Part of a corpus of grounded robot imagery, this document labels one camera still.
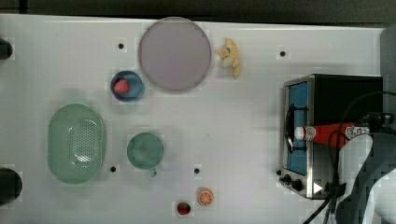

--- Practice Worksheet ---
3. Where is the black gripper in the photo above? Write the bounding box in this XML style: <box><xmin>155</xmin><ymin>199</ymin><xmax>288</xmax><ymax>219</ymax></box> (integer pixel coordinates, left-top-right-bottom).
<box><xmin>358</xmin><ymin>112</ymin><xmax>395</xmax><ymax>134</ymax></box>

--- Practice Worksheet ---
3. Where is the red ketchup bottle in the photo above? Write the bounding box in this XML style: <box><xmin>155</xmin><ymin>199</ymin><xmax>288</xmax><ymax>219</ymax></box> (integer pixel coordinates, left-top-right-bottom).
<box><xmin>293</xmin><ymin>123</ymin><xmax>370</xmax><ymax>148</ymax></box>

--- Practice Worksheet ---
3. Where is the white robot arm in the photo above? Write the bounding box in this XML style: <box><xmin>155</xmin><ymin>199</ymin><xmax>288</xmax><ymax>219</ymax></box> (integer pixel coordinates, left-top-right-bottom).
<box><xmin>335</xmin><ymin>113</ymin><xmax>395</xmax><ymax>224</ymax></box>

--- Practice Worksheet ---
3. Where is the black toaster oven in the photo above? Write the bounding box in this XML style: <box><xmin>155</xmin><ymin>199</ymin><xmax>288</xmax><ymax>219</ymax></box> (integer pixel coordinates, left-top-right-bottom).
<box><xmin>280</xmin><ymin>74</ymin><xmax>383</xmax><ymax>200</ymax></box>

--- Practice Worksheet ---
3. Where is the yellow banana toy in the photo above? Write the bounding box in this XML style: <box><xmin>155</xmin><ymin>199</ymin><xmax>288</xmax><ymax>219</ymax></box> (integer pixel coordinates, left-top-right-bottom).
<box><xmin>215</xmin><ymin>38</ymin><xmax>241</xmax><ymax>79</ymax></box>

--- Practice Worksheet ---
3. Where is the orange slice toy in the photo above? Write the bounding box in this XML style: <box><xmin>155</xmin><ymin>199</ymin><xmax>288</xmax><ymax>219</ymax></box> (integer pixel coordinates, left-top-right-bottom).
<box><xmin>197</xmin><ymin>187</ymin><xmax>214</xmax><ymax>206</ymax></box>

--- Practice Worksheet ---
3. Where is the red strawberry toy on table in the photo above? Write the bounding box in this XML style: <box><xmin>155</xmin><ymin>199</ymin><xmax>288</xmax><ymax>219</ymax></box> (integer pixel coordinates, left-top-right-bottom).
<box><xmin>177</xmin><ymin>202</ymin><xmax>191</xmax><ymax>216</ymax></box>

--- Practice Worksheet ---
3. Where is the large lilac plate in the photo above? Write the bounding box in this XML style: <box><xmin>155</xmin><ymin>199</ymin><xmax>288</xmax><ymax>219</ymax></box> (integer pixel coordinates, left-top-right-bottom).
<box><xmin>138</xmin><ymin>17</ymin><xmax>211</xmax><ymax>91</ymax></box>

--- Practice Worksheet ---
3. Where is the green mug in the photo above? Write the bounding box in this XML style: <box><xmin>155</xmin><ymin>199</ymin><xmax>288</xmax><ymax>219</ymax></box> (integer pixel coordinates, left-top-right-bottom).
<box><xmin>126</xmin><ymin>133</ymin><xmax>164</xmax><ymax>177</ymax></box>

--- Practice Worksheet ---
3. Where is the small blue bowl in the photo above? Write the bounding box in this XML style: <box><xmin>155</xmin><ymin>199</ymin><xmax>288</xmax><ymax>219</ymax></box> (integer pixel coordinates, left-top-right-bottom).
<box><xmin>110</xmin><ymin>71</ymin><xmax>145</xmax><ymax>102</ymax></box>

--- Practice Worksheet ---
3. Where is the red strawberry in bowl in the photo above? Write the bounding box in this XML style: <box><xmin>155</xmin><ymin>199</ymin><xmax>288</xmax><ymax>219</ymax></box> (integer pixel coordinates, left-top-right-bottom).
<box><xmin>113</xmin><ymin>78</ymin><xmax>130</xmax><ymax>94</ymax></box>

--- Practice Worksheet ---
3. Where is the green oval colander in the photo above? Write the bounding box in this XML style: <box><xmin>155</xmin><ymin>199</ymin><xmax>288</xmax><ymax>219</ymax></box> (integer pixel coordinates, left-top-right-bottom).
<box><xmin>47</xmin><ymin>104</ymin><xmax>106</xmax><ymax>184</ymax></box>

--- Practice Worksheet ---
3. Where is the black cylinder post upper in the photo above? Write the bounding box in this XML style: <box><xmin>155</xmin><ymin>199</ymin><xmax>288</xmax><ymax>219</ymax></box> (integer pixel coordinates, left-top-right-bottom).
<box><xmin>0</xmin><ymin>38</ymin><xmax>13</xmax><ymax>60</ymax></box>

